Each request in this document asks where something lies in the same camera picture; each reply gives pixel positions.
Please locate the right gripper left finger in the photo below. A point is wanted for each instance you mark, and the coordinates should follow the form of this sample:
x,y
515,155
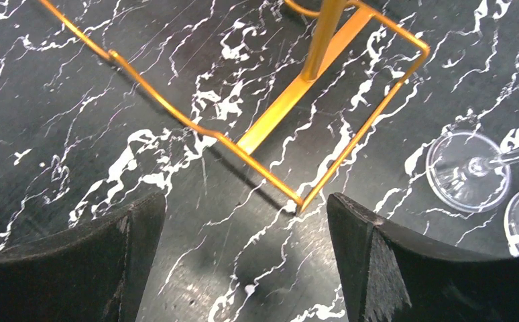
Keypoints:
x,y
96,271

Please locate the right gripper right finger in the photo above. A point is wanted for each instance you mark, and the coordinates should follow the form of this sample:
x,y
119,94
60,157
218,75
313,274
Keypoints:
x,y
389,272

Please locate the gold wire wine glass rack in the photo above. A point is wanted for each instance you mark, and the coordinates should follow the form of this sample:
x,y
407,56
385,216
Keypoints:
x,y
337,24

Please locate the clear champagne flute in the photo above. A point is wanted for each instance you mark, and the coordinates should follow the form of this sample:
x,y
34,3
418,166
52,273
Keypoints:
x,y
468,172

